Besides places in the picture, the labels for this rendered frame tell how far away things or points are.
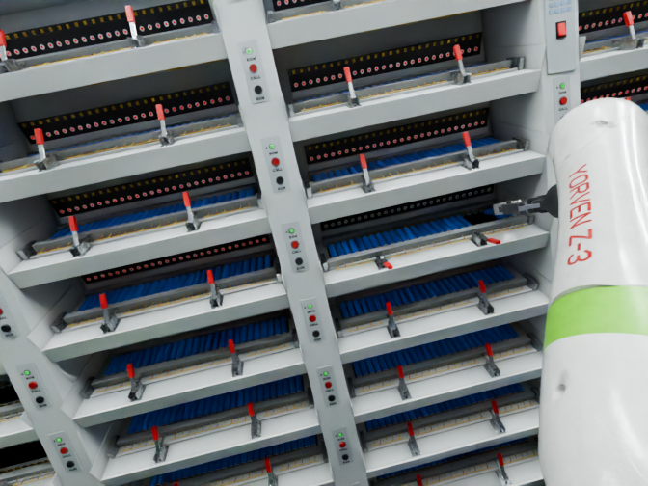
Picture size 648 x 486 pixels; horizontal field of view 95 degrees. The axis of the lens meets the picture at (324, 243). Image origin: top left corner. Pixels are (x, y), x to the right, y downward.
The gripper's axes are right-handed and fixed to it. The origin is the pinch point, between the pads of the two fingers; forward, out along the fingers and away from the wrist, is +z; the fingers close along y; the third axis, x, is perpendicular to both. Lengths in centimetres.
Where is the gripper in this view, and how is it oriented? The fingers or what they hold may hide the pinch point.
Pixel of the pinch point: (507, 207)
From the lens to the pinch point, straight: 92.9
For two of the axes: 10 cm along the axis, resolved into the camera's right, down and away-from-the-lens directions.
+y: -9.7, 2.2, -0.5
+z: -0.6, -0.3, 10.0
